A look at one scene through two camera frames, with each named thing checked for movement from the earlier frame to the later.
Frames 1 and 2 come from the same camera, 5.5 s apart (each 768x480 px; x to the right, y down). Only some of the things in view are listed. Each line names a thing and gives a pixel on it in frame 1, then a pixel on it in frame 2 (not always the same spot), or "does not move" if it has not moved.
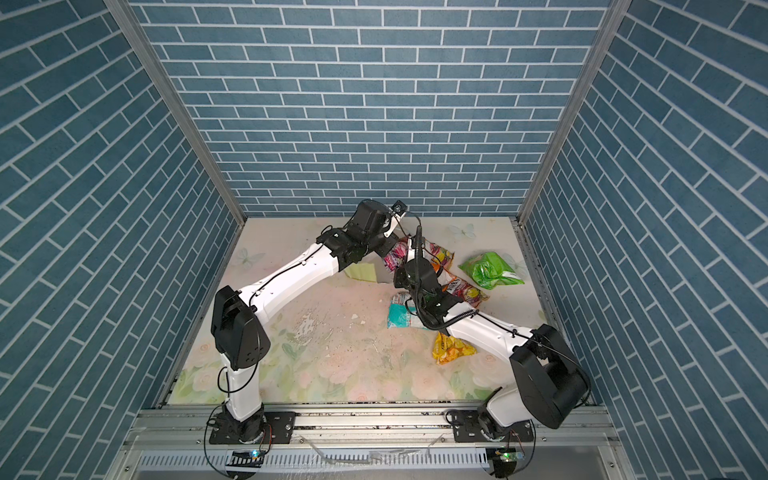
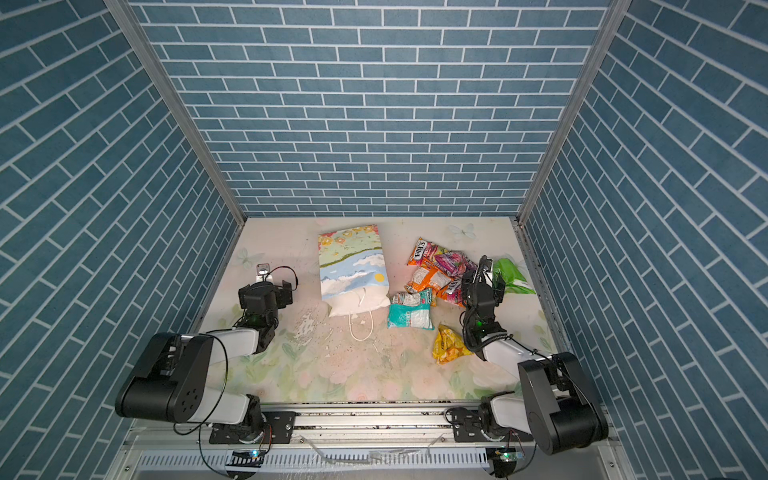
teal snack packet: [398, 315] does not move
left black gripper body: [378, 242] to [280, 298]
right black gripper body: [403, 279] to [469, 286]
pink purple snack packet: [397, 255] to [454, 263]
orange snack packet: [439, 258] does not move
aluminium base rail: [175, 443] does not move
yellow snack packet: [447, 349] does not move
